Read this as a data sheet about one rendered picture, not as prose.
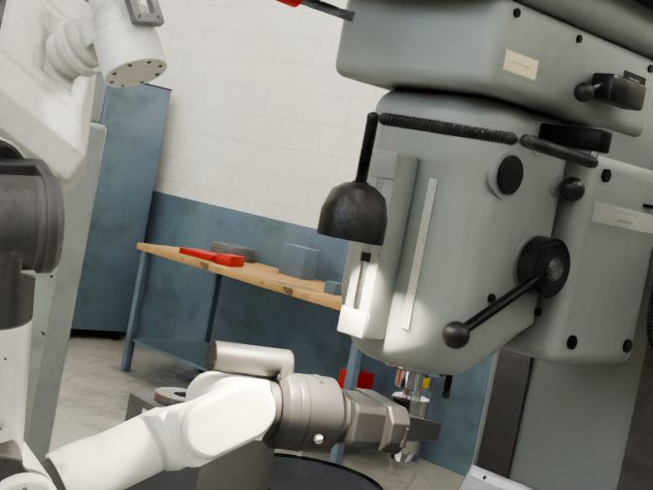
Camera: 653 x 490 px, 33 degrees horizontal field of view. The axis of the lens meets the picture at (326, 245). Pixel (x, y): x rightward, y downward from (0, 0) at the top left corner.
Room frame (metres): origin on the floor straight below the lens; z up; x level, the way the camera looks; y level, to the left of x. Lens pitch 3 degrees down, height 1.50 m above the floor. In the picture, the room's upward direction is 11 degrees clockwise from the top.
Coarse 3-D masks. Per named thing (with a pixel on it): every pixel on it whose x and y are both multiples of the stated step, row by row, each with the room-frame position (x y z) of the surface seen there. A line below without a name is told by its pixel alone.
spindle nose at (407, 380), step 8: (400, 376) 1.32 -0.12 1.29; (408, 376) 1.31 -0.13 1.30; (416, 376) 1.31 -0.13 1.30; (424, 376) 1.31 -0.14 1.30; (432, 376) 1.32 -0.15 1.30; (400, 384) 1.32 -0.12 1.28; (408, 384) 1.31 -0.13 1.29; (416, 384) 1.31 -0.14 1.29; (432, 384) 1.32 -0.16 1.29; (424, 392) 1.32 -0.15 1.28
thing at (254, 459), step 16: (128, 400) 1.63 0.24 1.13; (144, 400) 1.60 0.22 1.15; (160, 400) 1.59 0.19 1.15; (176, 400) 1.58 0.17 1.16; (128, 416) 1.62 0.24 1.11; (240, 448) 1.49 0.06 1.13; (256, 448) 1.51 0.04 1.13; (208, 464) 1.46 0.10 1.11; (224, 464) 1.48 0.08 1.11; (240, 464) 1.50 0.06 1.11; (256, 464) 1.51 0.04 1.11; (144, 480) 1.56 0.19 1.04; (160, 480) 1.53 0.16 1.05; (176, 480) 1.50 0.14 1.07; (192, 480) 1.47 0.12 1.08; (208, 480) 1.47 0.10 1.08; (224, 480) 1.48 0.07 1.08; (240, 480) 1.50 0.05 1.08; (256, 480) 1.52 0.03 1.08
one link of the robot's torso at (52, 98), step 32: (0, 0) 1.12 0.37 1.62; (32, 0) 1.17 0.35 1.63; (64, 0) 1.23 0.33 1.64; (0, 32) 1.10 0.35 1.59; (32, 32) 1.15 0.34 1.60; (0, 64) 1.08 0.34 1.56; (32, 64) 1.13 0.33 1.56; (64, 64) 1.16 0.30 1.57; (0, 96) 1.07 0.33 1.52; (32, 96) 1.11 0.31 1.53; (64, 96) 1.15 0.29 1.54; (0, 128) 1.08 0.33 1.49; (32, 128) 1.10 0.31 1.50; (64, 128) 1.13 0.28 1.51; (64, 160) 1.13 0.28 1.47
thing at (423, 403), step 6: (396, 396) 1.32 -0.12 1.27; (402, 396) 1.33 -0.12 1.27; (396, 402) 1.32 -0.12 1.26; (402, 402) 1.32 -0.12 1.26; (408, 402) 1.31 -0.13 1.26; (414, 402) 1.31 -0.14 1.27; (420, 402) 1.32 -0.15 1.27; (426, 402) 1.32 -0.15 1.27; (414, 408) 1.31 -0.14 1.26; (420, 408) 1.32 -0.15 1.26; (426, 408) 1.32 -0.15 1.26
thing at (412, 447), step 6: (408, 408) 1.31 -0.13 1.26; (408, 414) 1.31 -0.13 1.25; (414, 414) 1.31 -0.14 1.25; (420, 414) 1.32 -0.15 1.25; (426, 414) 1.32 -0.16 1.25; (408, 444) 1.31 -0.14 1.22; (414, 444) 1.32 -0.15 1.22; (420, 444) 1.32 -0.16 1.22; (402, 450) 1.31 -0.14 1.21; (408, 450) 1.31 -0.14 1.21; (414, 450) 1.32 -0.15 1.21; (420, 450) 1.33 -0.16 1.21
